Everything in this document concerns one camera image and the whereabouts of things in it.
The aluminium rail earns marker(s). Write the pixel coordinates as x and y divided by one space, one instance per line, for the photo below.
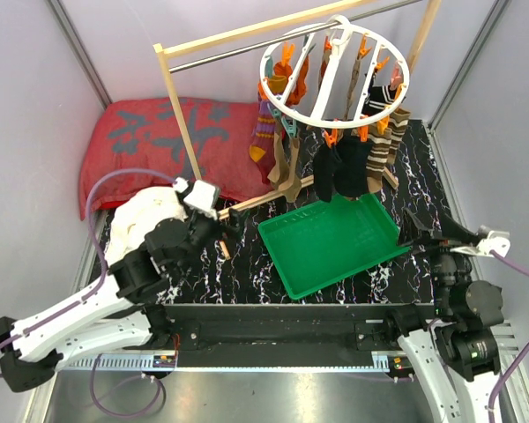
114 361

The olive brown hanging sock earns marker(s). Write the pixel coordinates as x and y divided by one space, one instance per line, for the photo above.
283 176

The purple hanging sock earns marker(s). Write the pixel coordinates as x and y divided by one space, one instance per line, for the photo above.
261 147

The orange hanging sock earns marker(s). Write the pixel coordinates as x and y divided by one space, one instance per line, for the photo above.
300 88

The white crumpled cloth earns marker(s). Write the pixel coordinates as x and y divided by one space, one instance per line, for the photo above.
140 215

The argyle brown hanging sock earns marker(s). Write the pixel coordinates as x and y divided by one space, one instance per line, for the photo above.
353 81

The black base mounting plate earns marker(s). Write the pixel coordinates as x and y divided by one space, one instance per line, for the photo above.
276 337

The green plastic tray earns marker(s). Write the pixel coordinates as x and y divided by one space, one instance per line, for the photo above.
320 244

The wooden drying rack frame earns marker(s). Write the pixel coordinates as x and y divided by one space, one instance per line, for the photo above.
296 20

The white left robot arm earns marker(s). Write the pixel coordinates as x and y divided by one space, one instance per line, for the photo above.
116 311

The white round clip hanger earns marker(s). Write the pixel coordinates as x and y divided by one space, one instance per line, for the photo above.
373 45

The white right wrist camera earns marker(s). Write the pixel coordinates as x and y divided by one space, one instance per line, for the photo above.
491 242

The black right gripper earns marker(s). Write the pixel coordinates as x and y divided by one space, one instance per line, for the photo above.
412 231

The black white-striped sock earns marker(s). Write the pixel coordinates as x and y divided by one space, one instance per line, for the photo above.
379 98

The maroon mustard hanging sock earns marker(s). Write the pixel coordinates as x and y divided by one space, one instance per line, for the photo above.
277 84

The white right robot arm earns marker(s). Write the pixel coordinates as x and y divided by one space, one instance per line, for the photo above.
453 354

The red patterned pillow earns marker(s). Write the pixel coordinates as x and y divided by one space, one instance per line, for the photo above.
145 134

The metal hanging rod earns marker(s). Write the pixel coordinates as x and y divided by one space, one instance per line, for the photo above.
289 36

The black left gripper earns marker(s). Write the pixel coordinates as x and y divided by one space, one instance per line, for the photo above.
236 222

